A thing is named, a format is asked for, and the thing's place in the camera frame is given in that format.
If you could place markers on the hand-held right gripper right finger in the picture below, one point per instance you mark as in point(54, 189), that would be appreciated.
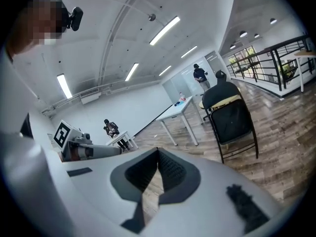
point(209, 206)

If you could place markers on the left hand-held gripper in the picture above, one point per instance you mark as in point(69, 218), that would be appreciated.
point(63, 134)

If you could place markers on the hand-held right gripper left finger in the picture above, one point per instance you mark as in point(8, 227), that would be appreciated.
point(103, 199)

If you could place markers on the black folding chair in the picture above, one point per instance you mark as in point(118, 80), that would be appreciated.
point(229, 125)

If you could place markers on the black office chair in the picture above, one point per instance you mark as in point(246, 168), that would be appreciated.
point(220, 75)

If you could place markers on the small white table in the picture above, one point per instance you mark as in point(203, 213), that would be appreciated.
point(123, 135)

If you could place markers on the white rectangular table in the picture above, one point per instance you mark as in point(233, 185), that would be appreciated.
point(175, 110)

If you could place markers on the red label plastic bottle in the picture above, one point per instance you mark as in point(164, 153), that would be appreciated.
point(182, 97)

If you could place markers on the frosted glass partition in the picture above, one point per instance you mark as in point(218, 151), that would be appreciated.
point(182, 83)

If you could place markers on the group of ceiling tube lights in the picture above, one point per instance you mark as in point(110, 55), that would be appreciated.
point(165, 30)

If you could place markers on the round ceiling sensor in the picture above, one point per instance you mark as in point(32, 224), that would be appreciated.
point(152, 17)

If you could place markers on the person's head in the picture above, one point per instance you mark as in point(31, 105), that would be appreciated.
point(37, 23)

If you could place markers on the large glass window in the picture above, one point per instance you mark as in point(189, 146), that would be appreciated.
point(243, 63)

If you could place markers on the black metal railing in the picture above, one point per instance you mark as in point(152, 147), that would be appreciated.
point(277, 70)

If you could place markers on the green indoor plant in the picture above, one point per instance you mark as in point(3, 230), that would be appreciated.
point(287, 69)

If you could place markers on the black dome pendant lamp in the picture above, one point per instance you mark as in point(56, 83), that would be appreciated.
point(257, 35)
point(273, 21)
point(243, 34)
point(232, 46)

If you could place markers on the wooden top white-legged desk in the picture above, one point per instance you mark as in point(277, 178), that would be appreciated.
point(306, 53)

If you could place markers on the white wall air vent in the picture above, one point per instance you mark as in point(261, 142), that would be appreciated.
point(89, 96)

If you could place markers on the black head-mounted camera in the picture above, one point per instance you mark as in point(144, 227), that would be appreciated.
point(75, 18)

